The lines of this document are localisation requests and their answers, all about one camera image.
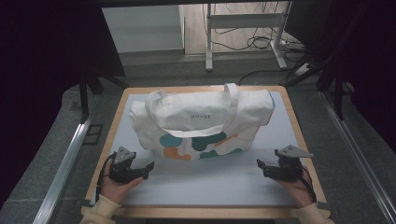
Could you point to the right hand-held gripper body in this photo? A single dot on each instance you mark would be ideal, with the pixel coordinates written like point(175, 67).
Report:
point(288, 168)

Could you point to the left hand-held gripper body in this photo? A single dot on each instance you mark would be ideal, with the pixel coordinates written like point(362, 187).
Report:
point(123, 169)

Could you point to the white canvas tote bag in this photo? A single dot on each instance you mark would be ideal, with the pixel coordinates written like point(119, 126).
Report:
point(199, 109)

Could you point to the person's left hand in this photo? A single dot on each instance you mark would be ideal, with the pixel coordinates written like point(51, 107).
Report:
point(115, 189)

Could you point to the person's right hand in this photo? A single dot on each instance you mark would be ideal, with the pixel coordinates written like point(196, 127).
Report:
point(299, 191)

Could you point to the black stand legs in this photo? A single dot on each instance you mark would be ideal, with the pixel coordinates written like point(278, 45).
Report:
point(83, 93)
point(337, 90)

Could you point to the white power strip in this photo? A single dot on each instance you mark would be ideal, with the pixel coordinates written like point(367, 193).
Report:
point(302, 69)

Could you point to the black curtain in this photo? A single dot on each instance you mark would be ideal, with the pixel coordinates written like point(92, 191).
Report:
point(40, 77)
point(367, 62)

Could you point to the aluminium rail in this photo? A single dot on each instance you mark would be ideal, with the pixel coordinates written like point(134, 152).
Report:
point(358, 155)
point(62, 174)

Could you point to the white wall panel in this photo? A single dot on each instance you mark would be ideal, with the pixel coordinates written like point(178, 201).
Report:
point(143, 28)

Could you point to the white metal desk frame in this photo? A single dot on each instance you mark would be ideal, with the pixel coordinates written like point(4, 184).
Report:
point(244, 20)

